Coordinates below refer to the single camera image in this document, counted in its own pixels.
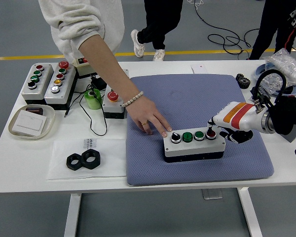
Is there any blue-grey textured mat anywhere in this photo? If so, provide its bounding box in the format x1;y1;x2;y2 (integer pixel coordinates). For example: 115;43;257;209
125;73;274;187

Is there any black hex nut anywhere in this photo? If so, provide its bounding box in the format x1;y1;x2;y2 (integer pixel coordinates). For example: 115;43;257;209
66;153;86;171
80;148;101;170

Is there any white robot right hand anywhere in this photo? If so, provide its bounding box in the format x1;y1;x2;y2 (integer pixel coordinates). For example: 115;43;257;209
206;101;264;144

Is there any black gear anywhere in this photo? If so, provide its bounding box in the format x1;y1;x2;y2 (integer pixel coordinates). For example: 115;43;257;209
235;73;251;89

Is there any bag of metal washers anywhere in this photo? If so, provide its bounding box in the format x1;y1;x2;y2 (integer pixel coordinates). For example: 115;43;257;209
253;69;296;94

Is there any green film roll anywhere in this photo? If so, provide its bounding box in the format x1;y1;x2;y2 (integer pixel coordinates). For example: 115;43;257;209
84;88;103;110

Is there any cream plastic tray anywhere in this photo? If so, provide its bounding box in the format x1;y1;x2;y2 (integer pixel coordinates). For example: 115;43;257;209
8;104;56;140

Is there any white card with red mark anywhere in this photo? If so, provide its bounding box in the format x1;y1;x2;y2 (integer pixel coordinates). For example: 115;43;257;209
190;64;208;74

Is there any grey under-table bracket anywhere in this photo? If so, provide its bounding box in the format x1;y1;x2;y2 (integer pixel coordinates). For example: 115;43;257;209
201;189;223;200

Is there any grey four-button control box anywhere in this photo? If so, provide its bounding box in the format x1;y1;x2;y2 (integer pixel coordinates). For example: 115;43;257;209
162;127;226;163
21;63;54;105

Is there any white printed plastic bag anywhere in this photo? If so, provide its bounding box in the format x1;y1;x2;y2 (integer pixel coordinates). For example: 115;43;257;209
46;138;127;181

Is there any thin black adapter cable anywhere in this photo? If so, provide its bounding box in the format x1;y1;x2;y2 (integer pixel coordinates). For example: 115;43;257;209
64;74;109;136

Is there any grey five-button control box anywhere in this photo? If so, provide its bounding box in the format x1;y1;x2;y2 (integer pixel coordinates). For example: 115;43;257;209
43;60;77;111
102;69;130;119

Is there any black power adapter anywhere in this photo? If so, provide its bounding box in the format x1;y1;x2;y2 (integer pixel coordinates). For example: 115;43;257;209
90;76;107;90

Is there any beige bead bracelet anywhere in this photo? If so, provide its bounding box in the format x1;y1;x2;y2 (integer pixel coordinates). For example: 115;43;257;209
121;90;145;108

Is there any person's right hand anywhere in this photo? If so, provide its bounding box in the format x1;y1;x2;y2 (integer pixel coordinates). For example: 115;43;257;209
125;95;173;138

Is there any bag of white plastic parts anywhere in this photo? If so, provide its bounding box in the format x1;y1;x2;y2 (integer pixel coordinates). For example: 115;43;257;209
262;47;296;86

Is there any black floor cable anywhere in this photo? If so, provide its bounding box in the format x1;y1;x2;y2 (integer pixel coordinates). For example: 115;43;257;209
193;0;296;61

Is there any cream three-button switch box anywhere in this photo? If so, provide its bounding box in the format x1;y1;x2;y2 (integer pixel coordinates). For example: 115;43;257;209
72;56;97;79

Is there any white floor cable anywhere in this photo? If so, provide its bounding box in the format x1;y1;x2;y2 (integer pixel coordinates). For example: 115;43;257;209
186;0;204;10

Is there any white wall switch panel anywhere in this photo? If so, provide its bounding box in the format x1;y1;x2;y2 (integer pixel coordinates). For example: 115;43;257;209
13;110;47;136

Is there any person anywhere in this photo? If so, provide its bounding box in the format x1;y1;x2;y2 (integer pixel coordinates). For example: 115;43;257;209
130;0;184;62
249;0;296;60
38;0;125;64

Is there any dark brown switch block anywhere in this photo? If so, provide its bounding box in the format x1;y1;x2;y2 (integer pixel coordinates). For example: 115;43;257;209
25;106;44;116

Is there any white table leg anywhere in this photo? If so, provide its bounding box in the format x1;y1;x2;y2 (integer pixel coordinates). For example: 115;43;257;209
237;187;263;237
64;193;82;237

